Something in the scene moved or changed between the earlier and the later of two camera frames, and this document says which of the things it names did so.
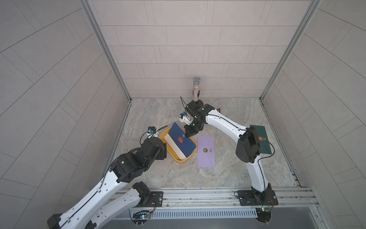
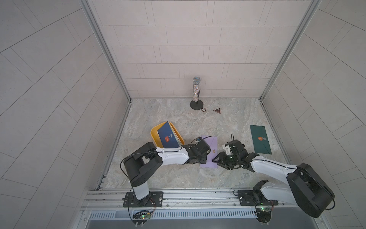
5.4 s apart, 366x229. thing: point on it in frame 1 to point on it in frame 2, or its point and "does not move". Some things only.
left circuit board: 141,217 does not move
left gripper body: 161,154 to 200,159
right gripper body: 194,126 to 227,161
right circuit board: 264,214 does not move
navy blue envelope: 186,144 to 167,137
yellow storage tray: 162,139 to 156,139
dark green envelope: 265,147 does not move
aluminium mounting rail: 293,199 does not move
